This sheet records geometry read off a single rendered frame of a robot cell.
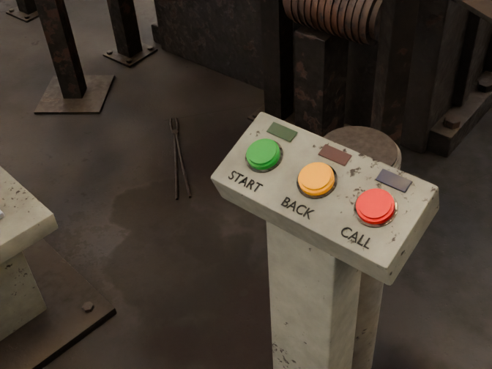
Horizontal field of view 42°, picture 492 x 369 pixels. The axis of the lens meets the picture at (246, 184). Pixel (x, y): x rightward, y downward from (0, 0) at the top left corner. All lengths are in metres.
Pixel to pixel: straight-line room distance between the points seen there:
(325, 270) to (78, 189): 1.04
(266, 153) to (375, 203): 0.14
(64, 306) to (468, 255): 0.88
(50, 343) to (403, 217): 0.86
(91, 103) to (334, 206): 1.36
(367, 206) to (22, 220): 0.70
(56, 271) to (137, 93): 0.73
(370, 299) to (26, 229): 0.60
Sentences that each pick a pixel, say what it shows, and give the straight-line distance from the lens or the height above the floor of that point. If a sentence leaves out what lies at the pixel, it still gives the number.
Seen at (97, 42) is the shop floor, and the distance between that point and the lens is 2.30.
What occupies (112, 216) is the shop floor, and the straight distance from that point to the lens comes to 1.58.
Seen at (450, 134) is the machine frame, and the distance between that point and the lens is 1.69.
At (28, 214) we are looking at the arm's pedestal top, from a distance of 1.20.
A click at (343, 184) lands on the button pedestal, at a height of 0.60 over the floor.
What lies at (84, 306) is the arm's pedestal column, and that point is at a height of 0.03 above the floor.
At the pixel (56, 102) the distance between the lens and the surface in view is 2.01.
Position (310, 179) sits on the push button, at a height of 0.61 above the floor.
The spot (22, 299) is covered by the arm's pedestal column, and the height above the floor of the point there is 0.09.
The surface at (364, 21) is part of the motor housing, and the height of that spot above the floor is 0.48.
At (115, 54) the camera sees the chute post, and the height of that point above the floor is 0.01.
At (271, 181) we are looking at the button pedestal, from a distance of 0.73.
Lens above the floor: 1.08
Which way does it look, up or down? 42 degrees down
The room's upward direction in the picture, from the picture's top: 4 degrees counter-clockwise
